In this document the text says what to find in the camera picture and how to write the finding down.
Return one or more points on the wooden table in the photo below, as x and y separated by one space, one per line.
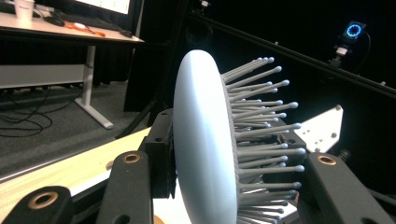
62 174

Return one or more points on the black computer mouse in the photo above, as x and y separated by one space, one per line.
54 21

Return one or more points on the black metal rail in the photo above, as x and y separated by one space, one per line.
295 54

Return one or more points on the black metal stand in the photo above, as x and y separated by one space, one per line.
137 119

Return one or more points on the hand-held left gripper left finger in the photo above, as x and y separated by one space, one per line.
162 155

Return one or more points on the white paper cup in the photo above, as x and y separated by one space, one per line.
24 9

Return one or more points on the desk with white legs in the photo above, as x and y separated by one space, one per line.
31 31

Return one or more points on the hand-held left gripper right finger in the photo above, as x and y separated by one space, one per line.
297 140

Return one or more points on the light blue hairbrush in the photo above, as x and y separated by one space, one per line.
202 140

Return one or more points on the computer monitor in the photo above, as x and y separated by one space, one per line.
106 5

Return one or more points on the orange tool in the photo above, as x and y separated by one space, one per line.
84 28

